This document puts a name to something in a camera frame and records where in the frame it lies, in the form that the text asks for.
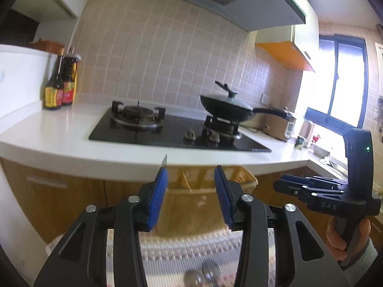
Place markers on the metal table knife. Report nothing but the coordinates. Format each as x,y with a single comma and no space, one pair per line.
164,160

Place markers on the beige rice cooker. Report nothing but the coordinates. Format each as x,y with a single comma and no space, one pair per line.
279,128

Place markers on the person's right hand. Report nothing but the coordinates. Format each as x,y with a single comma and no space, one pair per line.
333,239

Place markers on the dark framed window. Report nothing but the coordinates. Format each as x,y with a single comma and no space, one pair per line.
344,80

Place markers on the wooden base cabinet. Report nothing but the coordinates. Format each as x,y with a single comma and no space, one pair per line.
74,203

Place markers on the range hood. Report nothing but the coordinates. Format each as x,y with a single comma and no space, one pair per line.
239,3

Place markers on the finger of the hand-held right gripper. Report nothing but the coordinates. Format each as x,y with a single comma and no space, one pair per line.
299,183
317,195

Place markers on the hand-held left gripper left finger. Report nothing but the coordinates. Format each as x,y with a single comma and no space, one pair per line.
158,195

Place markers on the white electric kettle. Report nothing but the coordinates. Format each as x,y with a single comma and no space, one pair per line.
307,130

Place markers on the yellow plastic utensil basket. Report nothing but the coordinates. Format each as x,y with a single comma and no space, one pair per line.
194,197

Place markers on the small dark sauce bottle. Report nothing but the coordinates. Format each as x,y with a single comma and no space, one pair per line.
54,92

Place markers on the large dark sauce bottle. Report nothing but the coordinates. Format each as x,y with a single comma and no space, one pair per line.
69,86

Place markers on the wall cabinet with orange underside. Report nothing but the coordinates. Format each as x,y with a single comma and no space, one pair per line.
302,44

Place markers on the white bowl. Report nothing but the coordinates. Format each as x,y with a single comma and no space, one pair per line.
320,151

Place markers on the black wok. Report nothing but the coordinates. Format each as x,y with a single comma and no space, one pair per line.
227,110

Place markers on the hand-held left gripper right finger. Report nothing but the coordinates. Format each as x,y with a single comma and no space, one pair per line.
223,195

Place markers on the black gas stove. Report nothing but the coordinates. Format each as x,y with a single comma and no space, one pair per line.
167,131

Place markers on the white wall outlet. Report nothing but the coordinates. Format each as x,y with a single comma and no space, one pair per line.
267,99

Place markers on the steel sink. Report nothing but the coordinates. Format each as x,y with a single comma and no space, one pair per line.
333,164

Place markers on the striped woven mat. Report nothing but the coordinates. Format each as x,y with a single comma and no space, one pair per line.
191,245

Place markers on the dark ceramic mug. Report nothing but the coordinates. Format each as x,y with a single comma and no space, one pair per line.
300,142

